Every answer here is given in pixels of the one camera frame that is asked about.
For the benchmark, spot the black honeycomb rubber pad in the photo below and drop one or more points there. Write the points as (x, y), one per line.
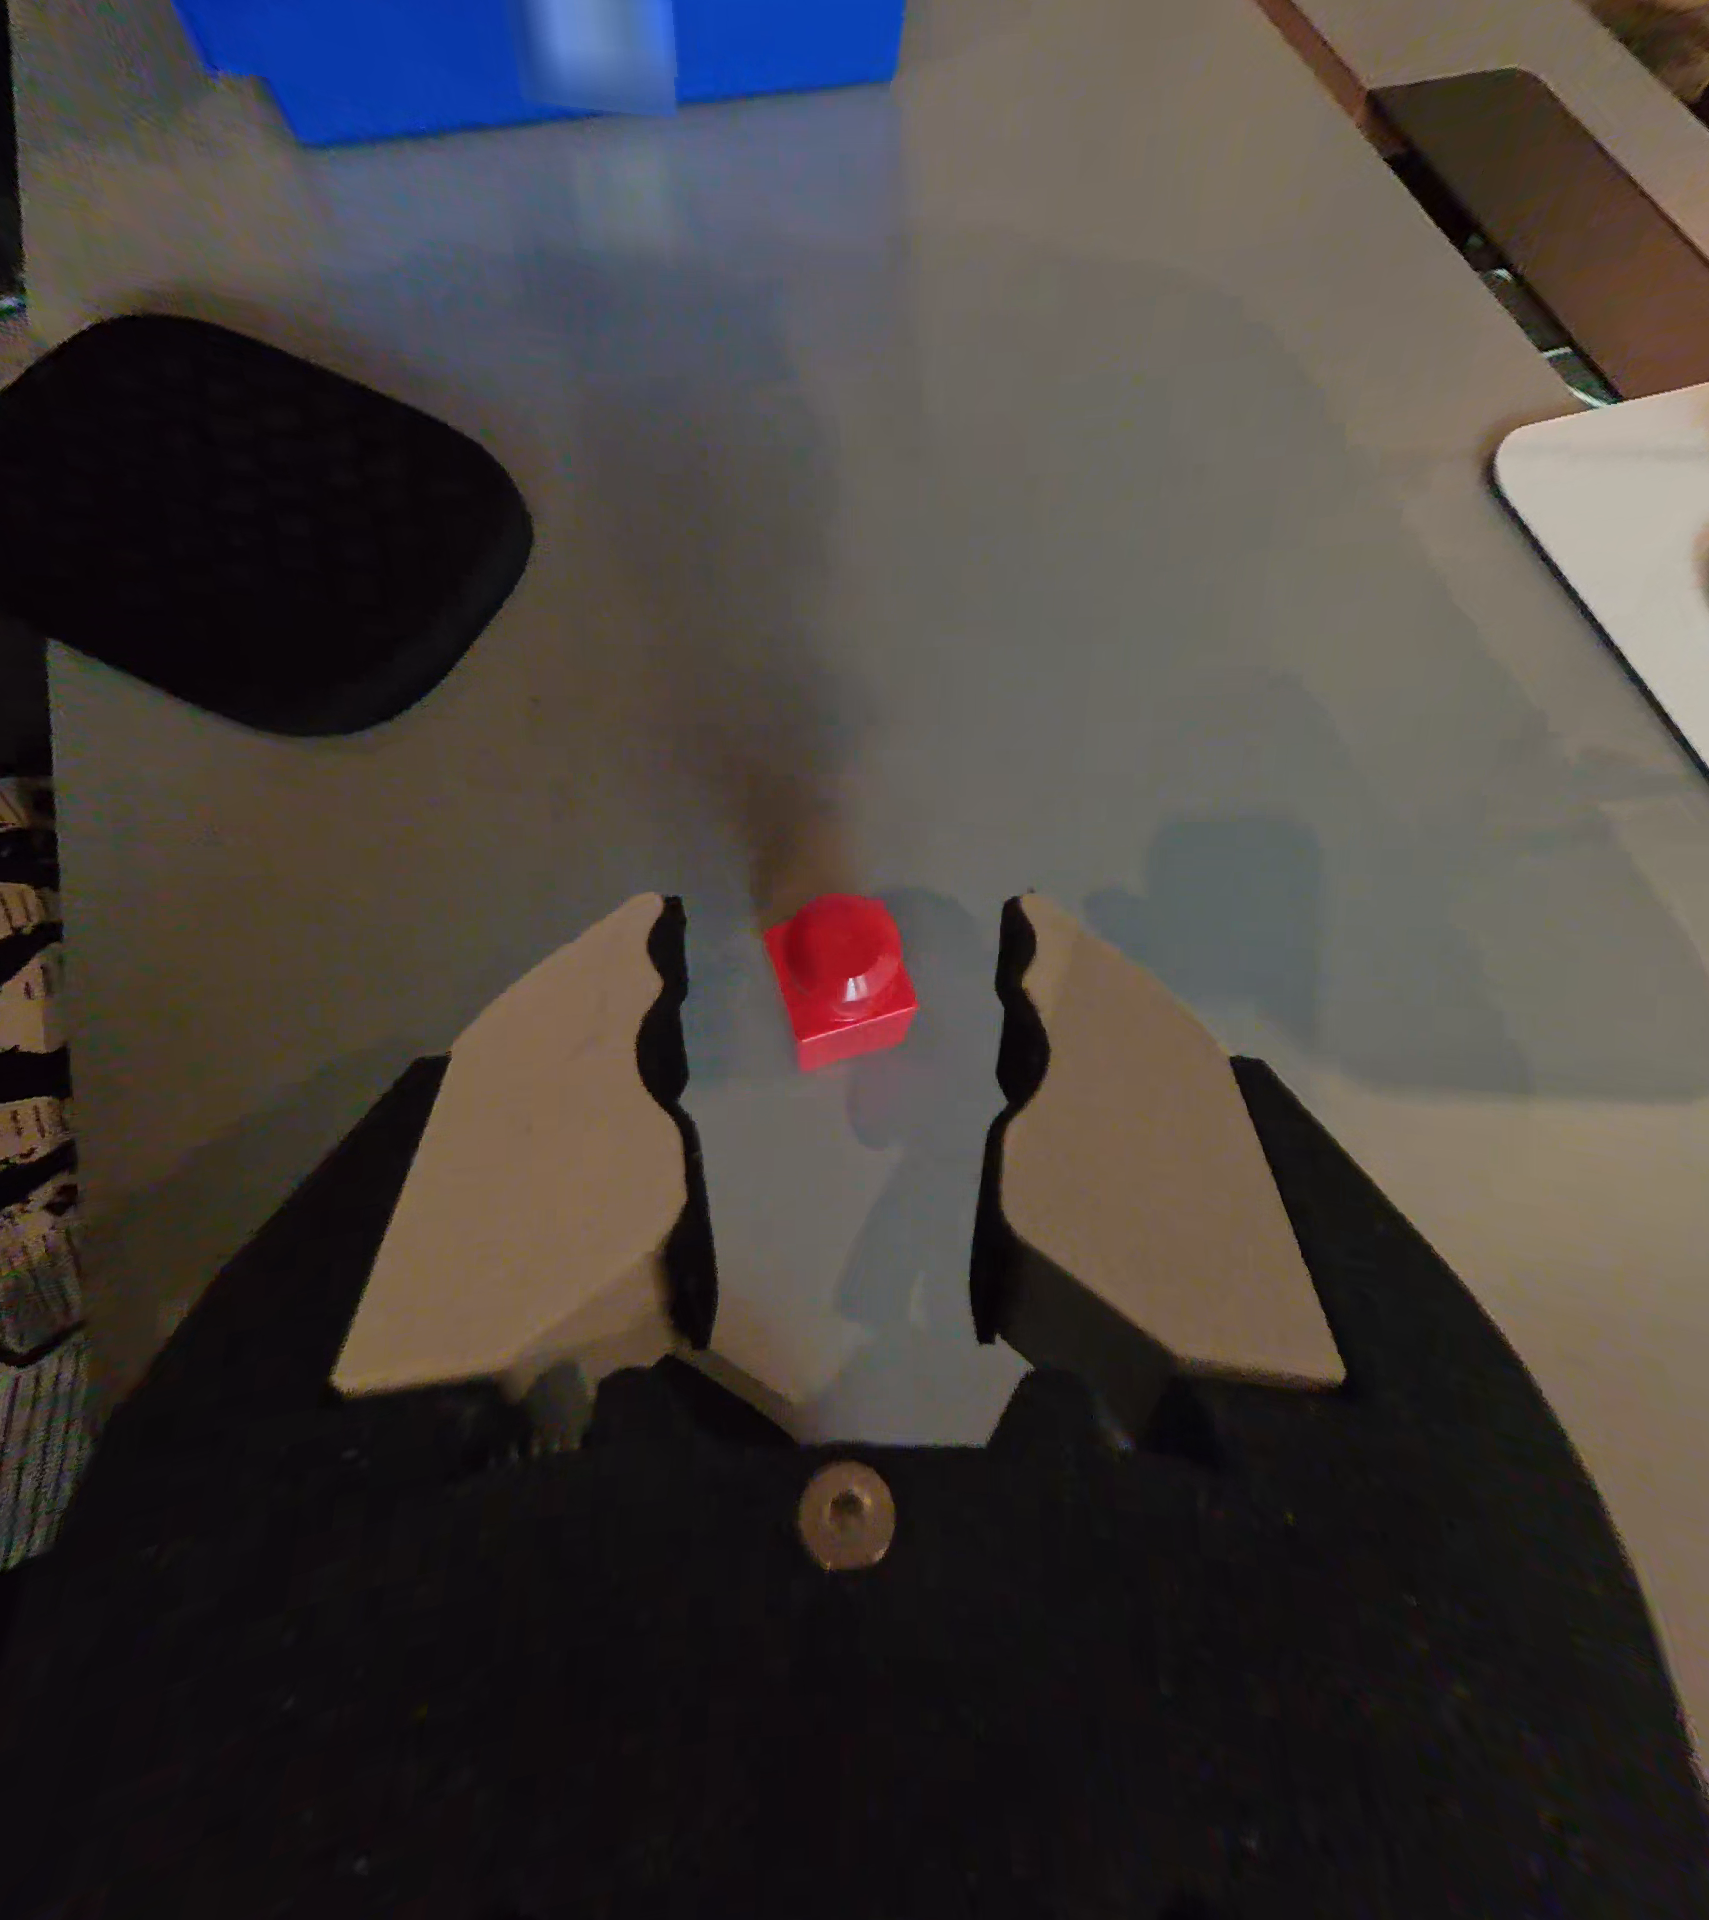
(226, 526)

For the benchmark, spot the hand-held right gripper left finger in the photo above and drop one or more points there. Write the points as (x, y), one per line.
(525, 1200)

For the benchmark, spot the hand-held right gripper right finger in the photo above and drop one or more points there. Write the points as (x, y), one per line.
(1170, 1200)

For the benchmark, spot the red single-stud mega block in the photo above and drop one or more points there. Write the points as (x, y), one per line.
(849, 1007)

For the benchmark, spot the blue bin with white label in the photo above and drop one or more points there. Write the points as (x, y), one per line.
(375, 60)

